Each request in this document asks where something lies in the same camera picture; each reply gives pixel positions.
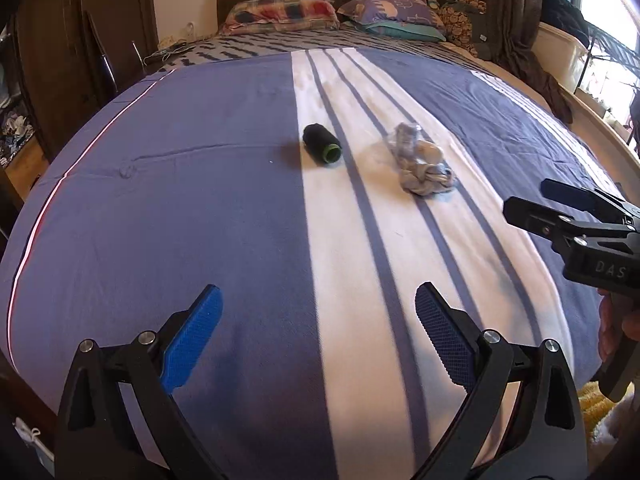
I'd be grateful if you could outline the person right hand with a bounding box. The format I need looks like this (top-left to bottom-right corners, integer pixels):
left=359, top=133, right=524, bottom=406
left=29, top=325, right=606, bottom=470
left=598, top=288, right=640, bottom=362

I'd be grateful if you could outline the yellow fluffy slipper right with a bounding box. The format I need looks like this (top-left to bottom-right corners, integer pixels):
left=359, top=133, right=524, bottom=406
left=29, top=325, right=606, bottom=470
left=578, top=382, right=623, bottom=468

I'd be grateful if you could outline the white storage box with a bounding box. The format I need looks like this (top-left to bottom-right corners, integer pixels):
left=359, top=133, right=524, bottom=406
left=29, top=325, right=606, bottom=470
left=532, top=22, right=588, bottom=93

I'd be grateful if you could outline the brown floral cushion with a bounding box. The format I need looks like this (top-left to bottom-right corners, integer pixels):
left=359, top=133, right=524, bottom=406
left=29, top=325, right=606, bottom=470
left=435, top=0, right=491, bottom=61

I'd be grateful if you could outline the brown curtain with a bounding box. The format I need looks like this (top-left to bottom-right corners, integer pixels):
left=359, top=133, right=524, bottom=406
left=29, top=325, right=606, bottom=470
left=438, top=0, right=573, bottom=126

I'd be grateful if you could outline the blue white striped bedspread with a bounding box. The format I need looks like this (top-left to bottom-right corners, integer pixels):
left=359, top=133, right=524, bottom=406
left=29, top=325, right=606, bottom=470
left=1, top=48, right=615, bottom=479

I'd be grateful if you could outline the purple elephant pillow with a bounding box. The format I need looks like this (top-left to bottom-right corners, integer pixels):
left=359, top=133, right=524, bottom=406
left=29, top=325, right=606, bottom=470
left=337, top=0, right=444, bottom=29

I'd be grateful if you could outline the teal pillow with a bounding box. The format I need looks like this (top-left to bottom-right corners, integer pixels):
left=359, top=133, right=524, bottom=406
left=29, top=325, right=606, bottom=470
left=357, top=21, right=446, bottom=42

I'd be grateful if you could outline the plaid multicolour pillow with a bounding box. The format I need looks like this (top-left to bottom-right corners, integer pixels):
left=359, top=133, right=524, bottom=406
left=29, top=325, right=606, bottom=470
left=218, top=0, right=340, bottom=36

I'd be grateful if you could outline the dark wooden wardrobe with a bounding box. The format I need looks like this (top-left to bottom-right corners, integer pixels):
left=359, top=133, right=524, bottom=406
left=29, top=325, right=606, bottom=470
left=1, top=0, right=158, bottom=160

